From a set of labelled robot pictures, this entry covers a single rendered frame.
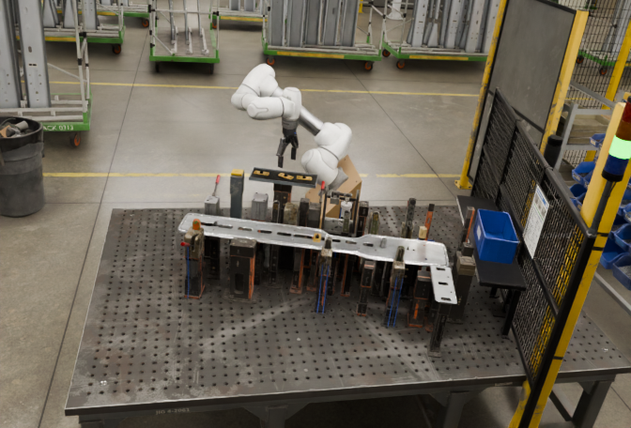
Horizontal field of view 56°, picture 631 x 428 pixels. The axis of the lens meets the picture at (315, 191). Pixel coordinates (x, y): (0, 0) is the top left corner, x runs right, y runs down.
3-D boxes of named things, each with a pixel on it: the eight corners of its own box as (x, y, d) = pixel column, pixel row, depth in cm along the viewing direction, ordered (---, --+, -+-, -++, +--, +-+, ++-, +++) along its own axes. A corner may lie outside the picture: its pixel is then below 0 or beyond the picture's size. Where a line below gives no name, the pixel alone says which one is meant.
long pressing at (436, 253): (174, 235, 297) (174, 232, 296) (187, 213, 317) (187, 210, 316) (450, 269, 291) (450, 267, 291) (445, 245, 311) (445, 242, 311)
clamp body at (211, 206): (200, 259, 330) (200, 202, 314) (205, 248, 340) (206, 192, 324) (217, 261, 330) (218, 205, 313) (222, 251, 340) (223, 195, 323)
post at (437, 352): (427, 356, 277) (439, 307, 264) (425, 340, 286) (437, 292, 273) (441, 358, 276) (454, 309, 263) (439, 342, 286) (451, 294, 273)
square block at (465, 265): (446, 323, 300) (460, 264, 283) (444, 313, 307) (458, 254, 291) (461, 325, 299) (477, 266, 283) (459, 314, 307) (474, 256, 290)
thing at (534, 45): (530, 253, 504) (602, 13, 413) (515, 253, 501) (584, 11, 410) (466, 183, 620) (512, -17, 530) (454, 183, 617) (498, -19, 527)
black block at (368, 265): (353, 318, 297) (361, 269, 284) (354, 305, 306) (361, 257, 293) (369, 320, 297) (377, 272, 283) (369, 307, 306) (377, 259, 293)
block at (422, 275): (405, 327, 294) (415, 281, 281) (404, 313, 304) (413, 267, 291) (424, 329, 294) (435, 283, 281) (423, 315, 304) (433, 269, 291)
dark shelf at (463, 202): (479, 286, 279) (480, 281, 277) (455, 198, 359) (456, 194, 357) (526, 292, 278) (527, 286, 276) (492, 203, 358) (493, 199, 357)
